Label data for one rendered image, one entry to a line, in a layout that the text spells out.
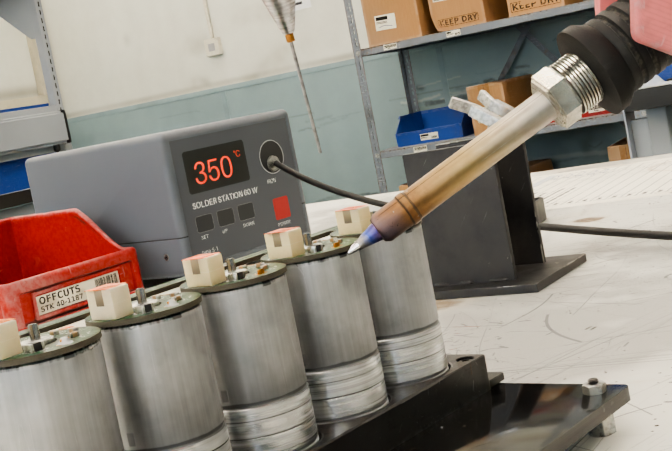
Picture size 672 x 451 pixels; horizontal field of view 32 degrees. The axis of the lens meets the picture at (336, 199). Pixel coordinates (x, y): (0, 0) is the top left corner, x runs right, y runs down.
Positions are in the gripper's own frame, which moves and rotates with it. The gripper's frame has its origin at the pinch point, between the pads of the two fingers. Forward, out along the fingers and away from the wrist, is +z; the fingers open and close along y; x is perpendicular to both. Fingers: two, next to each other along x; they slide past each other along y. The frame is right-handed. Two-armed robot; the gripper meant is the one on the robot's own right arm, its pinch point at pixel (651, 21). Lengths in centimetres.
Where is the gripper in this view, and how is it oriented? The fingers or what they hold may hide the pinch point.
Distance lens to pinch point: 30.2
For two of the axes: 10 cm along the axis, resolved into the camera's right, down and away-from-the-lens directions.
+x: 9.4, 3.2, 1.3
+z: -3.3, 9.4, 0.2
